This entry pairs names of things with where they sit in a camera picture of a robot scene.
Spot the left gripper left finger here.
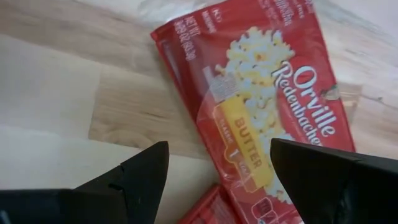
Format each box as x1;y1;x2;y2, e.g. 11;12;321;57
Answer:
58;141;170;224

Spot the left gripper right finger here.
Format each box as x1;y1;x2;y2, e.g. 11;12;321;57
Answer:
269;138;398;224

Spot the red Orville Redenbacher popcorn bag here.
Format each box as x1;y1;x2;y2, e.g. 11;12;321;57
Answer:
150;0;356;224
177;185;242;224

